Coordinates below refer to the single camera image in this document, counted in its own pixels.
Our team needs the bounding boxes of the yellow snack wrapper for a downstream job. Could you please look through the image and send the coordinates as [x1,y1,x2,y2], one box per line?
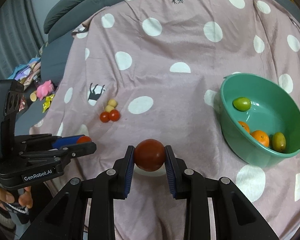
[43,94,55,113]

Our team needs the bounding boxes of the green plastic bowl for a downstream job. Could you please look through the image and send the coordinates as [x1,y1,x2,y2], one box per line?
[219,73,300,168]

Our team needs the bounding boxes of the green oval fruit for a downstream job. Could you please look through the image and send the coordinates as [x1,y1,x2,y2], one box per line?
[232,97,251,112]

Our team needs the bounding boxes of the person's left hand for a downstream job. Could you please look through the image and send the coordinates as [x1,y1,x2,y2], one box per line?
[0,186,33,209]

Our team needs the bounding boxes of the pile of colourful clothes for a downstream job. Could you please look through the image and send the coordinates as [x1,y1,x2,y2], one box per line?
[8,57,41,89]

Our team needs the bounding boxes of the orange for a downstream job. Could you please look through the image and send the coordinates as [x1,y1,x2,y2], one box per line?
[250,130,270,147]
[238,121,250,134]

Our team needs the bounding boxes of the pink plush toy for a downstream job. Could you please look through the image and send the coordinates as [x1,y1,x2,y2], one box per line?
[36,80,55,101]

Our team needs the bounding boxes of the grey curtain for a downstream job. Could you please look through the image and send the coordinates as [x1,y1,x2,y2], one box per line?
[0,0,44,79]

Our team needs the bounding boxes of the pink polka dot cloth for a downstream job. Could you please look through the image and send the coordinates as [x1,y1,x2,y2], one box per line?
[30,0,300,239]

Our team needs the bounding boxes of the beige longan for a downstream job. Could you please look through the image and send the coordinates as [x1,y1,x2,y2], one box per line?
[108,99,118,108]
[104,105,115,113]

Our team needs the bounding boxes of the yellow green fruit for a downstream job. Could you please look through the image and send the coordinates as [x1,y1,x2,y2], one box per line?
[271,132,286,153]

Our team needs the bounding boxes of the large red tomato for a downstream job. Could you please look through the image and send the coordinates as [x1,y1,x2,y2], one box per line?
[134,139,166,172]

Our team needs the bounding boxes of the small red tomato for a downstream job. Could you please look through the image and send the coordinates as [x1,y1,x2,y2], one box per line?
[99,111,110,123]
[109,109,121,122]
[76,135,92,144]

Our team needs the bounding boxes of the grey sofa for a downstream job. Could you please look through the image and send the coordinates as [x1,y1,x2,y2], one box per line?
[14,0,300,136]

